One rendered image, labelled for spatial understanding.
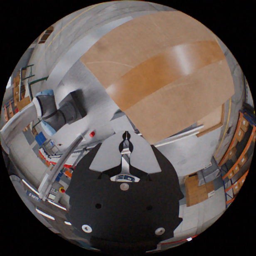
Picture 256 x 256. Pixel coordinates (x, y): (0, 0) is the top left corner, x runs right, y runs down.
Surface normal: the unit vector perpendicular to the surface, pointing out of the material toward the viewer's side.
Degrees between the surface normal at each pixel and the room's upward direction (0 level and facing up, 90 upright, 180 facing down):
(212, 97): 0
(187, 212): 90
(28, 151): 90
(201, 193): 90
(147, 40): 0
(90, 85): 0
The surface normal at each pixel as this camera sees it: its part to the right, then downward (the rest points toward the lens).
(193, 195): -0.42, -0.80
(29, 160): 0.92, -0.20
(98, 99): -0.18, 0.54
